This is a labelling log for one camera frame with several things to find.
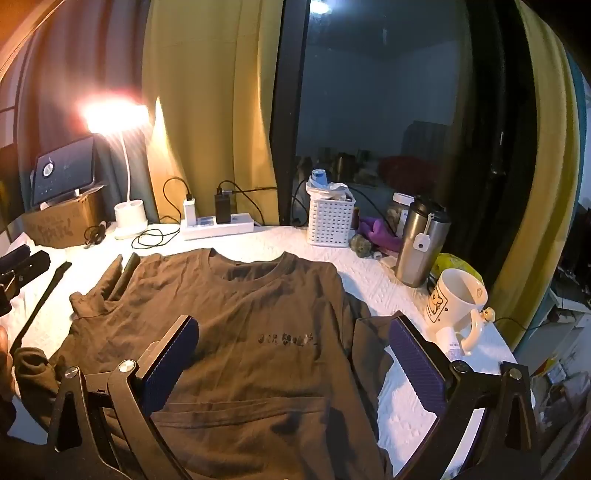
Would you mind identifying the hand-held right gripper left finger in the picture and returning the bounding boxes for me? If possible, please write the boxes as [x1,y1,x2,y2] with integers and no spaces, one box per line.
[46,315,200,480]

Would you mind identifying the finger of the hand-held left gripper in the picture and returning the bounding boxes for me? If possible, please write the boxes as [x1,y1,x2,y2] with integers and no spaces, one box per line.
[23,251,51,280]
[0,246,32,272]

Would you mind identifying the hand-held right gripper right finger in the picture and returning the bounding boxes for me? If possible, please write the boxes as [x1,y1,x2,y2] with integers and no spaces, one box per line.
[389,313,541,480]

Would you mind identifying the brown t-shirt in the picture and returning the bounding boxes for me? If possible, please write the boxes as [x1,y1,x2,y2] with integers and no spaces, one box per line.
[14,248,395,480]

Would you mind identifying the person's left hand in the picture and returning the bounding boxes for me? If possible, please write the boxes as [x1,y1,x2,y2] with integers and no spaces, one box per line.
[0,324,16,402]

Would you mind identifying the white cloth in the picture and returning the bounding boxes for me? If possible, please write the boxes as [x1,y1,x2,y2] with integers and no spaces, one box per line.
[7,232,40,252]

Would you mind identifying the white quilted cover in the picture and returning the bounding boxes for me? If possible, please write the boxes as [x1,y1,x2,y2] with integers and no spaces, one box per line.
[0,222,536,480]

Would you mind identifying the brown cardboard box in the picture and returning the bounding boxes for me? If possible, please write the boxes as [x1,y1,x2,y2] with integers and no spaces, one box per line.
[21,187,110,250]

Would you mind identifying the black earphones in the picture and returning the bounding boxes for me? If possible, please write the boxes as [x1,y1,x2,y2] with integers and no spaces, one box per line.
[84,220,108,246]

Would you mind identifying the white bear print mug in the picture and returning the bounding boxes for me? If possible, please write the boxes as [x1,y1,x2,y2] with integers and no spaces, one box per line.
[425,268,497,357]

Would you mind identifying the black tablet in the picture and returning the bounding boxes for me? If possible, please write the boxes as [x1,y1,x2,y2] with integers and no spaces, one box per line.
[30,135,98,208]

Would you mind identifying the white desk lamp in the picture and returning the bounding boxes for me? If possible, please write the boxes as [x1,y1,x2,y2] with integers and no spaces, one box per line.
[82,104,149,241]

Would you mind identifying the yellow plastic bag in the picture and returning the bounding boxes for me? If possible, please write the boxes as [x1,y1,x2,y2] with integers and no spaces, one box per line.
[429,252,484,296]

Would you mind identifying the stainless steel tumbler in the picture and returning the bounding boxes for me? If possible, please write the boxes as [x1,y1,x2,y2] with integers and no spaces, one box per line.
[394,194,451,288]

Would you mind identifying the fuzzy grey-green ball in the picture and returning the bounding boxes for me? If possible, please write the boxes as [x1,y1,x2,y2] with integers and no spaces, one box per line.
[349,233,376,258]

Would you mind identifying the purple cloth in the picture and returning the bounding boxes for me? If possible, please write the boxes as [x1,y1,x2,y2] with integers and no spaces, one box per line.
[358,216,403,253]

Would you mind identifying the white power strip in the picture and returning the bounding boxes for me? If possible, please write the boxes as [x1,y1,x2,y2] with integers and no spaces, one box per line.
[180,213,256,241]

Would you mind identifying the glass jar with white lid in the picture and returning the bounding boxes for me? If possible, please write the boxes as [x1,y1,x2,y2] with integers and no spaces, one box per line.
[386,192,417,232]

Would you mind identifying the black charger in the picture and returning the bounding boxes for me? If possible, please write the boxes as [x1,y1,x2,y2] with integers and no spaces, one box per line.
[213,187,232,225]

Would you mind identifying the white plastic basket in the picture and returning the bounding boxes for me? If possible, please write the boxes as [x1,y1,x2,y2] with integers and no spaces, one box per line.
[307,187,358,248]

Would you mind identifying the teal curtain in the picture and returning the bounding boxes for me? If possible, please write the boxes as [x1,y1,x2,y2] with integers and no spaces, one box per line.
[13,0,155,222]

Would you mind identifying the packets in basket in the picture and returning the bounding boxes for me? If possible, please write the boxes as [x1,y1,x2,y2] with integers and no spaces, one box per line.
[307,169,352,201]

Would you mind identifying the yellow curtain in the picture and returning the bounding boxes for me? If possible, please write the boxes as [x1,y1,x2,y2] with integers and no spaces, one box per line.
[140,0,297,228]
[489,0,583,354]

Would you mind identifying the coiled black cable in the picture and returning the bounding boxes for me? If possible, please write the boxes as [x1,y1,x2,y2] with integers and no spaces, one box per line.
[131,224,182,251]

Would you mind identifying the black charger cable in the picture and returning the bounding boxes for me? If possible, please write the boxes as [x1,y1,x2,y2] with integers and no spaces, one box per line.
[219,181,279,195]
[163,177,191,224]

